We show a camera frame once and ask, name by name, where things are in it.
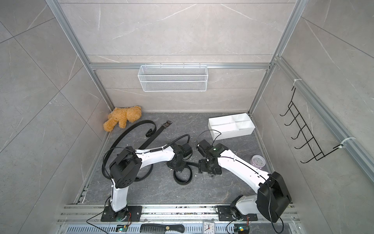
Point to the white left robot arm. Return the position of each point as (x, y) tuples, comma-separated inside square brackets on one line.
[(124, 169)]

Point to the black belt with silver buckle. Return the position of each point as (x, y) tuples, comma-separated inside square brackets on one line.
[(188, 165)]

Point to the white compartment storage tray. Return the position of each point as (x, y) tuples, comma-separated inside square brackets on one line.
[(231, 126)]

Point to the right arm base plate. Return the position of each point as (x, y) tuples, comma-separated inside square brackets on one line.
[(228, 213)]

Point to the green circuit board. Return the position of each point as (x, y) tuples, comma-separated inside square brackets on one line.
[(122, 228), (240, 229)]

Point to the small white clock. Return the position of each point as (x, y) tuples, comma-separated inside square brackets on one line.
[(208, 227)]

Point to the right green circuit board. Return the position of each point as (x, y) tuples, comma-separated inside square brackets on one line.
[(240, 229)]

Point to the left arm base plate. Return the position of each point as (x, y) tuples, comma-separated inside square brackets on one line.
[(129, 213)]

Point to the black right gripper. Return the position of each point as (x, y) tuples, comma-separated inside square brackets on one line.
[(202, 167)]

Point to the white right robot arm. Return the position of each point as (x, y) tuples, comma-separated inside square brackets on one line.
[(272, 196)]

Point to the brown teddy bear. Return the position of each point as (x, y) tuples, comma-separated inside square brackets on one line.
[(121, 116)]

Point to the left green circuit board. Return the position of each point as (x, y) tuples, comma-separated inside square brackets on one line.
[(122, 228)]

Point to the black wire hook rack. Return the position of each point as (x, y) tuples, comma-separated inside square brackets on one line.
[(305, 132)]

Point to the white wire mesh basket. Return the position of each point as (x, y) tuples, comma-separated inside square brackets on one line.
[(173, 78)]

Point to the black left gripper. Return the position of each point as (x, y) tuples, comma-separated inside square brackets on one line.
[(180, 169)]

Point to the black comb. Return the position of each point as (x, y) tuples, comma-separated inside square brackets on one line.
[(161, 228)]

